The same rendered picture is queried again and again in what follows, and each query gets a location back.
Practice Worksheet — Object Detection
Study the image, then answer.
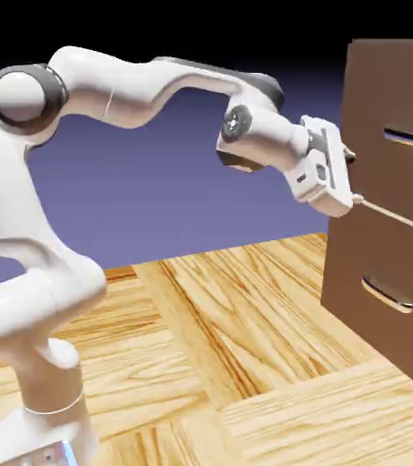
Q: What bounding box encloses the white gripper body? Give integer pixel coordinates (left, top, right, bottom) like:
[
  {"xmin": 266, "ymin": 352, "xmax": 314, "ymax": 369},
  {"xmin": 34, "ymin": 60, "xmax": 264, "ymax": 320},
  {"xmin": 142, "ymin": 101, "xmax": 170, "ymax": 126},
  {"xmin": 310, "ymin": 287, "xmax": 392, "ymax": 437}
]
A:
[{"xmin": 299, "ymin": 115, "xmax": 355, "ymax": 218}]

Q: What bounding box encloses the curved metal drawer handle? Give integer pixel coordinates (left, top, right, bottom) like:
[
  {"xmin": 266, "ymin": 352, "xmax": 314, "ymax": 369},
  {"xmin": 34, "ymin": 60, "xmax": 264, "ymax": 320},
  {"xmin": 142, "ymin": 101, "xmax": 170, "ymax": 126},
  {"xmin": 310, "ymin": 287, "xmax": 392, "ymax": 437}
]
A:
[
  {"xmin": 360, "ymin": 274, "xmax": 413, "ymax": 315},
  {"xmin": 382, "ymin": 127, "xmax": 413, "ymax": 151}
]

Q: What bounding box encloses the brown drawer front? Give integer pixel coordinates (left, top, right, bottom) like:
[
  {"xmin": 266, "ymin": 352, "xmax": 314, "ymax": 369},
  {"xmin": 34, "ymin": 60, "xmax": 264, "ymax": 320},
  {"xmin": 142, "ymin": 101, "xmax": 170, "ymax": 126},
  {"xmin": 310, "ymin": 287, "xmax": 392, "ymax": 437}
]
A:
[
  {"xmin": 331, "ymin": 38, "xmax": 413, "ymax": 238},
  {"xmin": 320, "ymin": 201, "xmax": 413, "ymax": 399}
]

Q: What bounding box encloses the brown wooden cabinet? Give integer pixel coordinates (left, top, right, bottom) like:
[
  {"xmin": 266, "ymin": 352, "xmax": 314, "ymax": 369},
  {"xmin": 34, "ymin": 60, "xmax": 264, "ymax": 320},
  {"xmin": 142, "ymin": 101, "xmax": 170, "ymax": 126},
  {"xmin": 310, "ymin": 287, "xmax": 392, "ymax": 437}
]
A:
[{"xmin": 320, "ymin": 37, "xmax": 413, "ymax": 399}]

